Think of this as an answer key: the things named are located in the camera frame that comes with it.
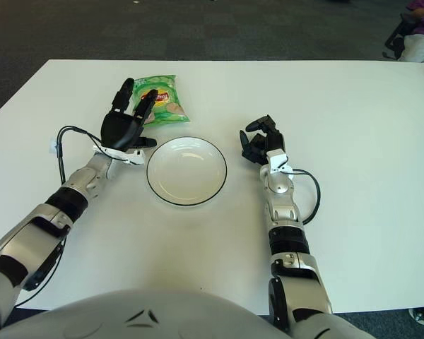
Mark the patterned sneaker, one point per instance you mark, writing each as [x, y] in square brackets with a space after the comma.
[418, 315]

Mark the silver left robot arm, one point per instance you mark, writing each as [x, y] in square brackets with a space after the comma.
[85, 176]

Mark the seated person in purple shirt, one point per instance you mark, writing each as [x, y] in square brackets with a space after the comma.
[420, 46]

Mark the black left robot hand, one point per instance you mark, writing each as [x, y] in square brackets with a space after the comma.
[118, 130]

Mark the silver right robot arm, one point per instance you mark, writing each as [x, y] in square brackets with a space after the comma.
[286, 212]

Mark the green potato chips bag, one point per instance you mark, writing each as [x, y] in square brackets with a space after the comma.
[169, 109]

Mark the black office chair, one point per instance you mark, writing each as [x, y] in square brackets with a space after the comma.
[397, 42]

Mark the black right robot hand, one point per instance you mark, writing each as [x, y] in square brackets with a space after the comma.
[275, 141]

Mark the white plate with black rim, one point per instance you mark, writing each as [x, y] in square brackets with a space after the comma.
[187, 173]

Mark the silver robot torso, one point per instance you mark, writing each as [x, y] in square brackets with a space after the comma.
[145, 318]

